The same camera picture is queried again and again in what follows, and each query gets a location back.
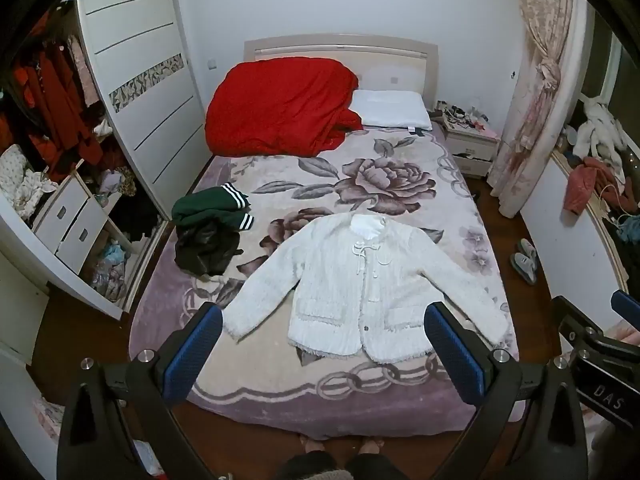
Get red quilt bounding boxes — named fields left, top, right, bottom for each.
left=205, top=56, right=362, bottom=157

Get red hanging clothes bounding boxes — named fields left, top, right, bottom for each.
left=8, top=44, right=114, bottom=181

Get pink-red garment on sill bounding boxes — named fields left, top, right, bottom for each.
left=563, top=156, right=620, bottom=216

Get grey slipper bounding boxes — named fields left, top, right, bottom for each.
left=510, top=252, right=537, bottom=285
left=518, top=238, right=537, bottom=263

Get white fuzzy knit jacket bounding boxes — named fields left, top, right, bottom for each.
left=224, top=212, right=509, bottom=364

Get white plush garment on sill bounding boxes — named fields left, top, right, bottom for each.
left=573, top=98, right=627, bottom=178

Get teal garment on sill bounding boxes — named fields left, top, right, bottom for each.
left=616, top=216, right=640, bottom=246

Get beige bed headboard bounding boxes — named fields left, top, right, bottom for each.
left=244, top=34, right=439, bottom=110

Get grey slipper far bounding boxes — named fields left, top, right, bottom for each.
left=518, top=238, right=537, bottom=263

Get black garment on bed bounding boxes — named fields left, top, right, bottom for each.
left=175, top=220, right=242, bottom=278

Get floral pink bed blanket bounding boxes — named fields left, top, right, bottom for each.
left=129, top=128, right=518, bottom=439

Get grey slipper near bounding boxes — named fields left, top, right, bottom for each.
left=510, top=252, right=537, bottom=285

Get green striped-cuff garment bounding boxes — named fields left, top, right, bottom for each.
left=171, top=182, right=255, bottom=231

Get white drawer unit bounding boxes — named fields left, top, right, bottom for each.
left=35, top=176, right=107, bottom=274

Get white pillow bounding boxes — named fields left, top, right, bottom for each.
left=349, top=90, right=433, bottom=131

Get pink floral curtain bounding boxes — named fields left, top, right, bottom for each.
left=488, top=0, right=592, bottom=218

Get white bedside nightstand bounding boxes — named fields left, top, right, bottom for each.
left=442, top=106, right=499, bottom=179

